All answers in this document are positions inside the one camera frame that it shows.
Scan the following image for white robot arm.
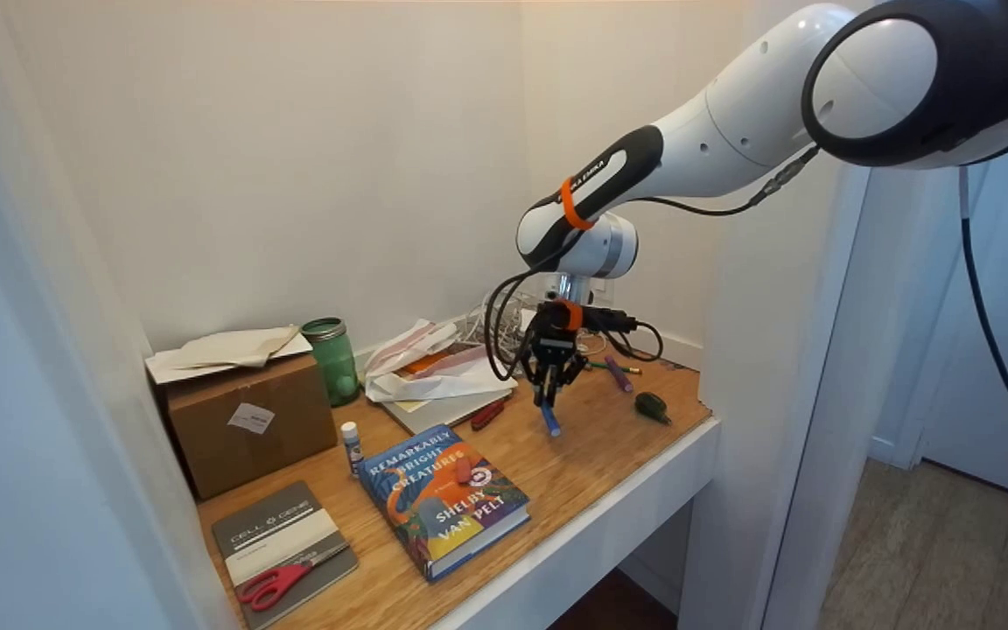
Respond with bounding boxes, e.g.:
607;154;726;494
519;0;1008;284

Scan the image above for red handled scissors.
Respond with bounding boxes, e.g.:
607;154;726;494
238;553;337;614

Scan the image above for dark green small object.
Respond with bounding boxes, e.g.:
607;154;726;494
632;392;670;425

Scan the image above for beige cloth on box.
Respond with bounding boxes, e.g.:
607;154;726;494
146;326;313;386

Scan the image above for colourful paperback book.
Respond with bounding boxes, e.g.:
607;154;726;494
352;426;527;581

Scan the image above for red pen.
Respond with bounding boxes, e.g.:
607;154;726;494
468;400;509;431

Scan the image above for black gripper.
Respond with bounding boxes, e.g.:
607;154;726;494
525;298;586;405

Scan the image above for small white bottle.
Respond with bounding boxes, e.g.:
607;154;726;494
338;420;365;476

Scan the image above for cardboard box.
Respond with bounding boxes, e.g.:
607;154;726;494
153;354;337;500

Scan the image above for green cup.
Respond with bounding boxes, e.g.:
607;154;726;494
302;319;362;405

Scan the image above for stack of papers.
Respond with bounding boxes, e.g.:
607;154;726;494
362;311;513;434

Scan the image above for grey notebook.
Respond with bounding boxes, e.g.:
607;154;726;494
213;483;358;630

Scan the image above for purple pen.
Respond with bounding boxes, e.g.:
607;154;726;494
600;362;632;392

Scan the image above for blue marker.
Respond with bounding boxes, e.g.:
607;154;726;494
538;404;561;437

